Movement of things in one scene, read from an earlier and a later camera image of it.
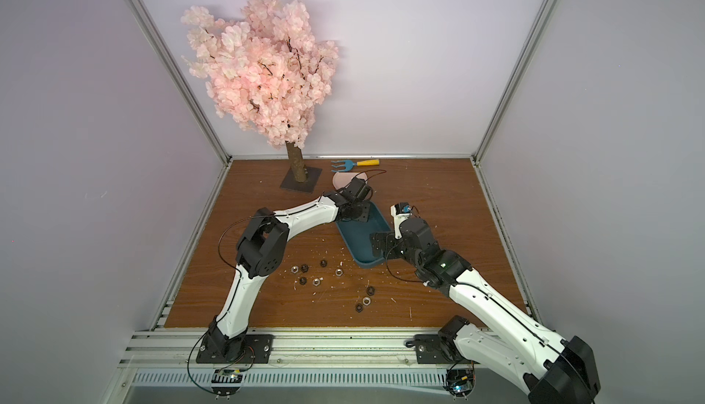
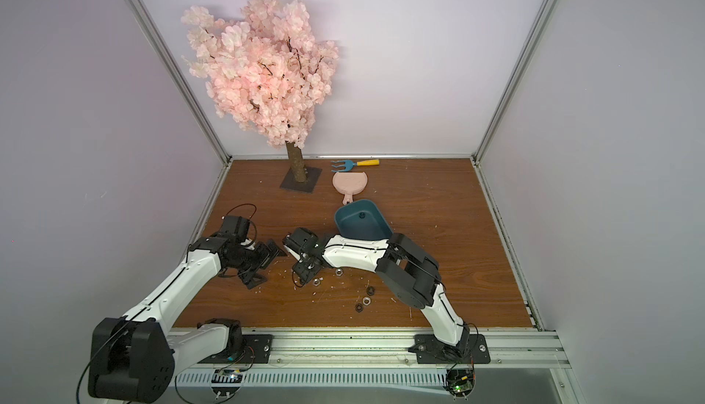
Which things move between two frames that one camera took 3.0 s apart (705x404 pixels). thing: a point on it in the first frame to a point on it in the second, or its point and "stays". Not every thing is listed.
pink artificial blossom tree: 267,73 stays
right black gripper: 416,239 to 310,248
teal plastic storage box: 357,236 stays
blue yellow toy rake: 348,164 stays
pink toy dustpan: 341,179 stays
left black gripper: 366,215 to 267,254
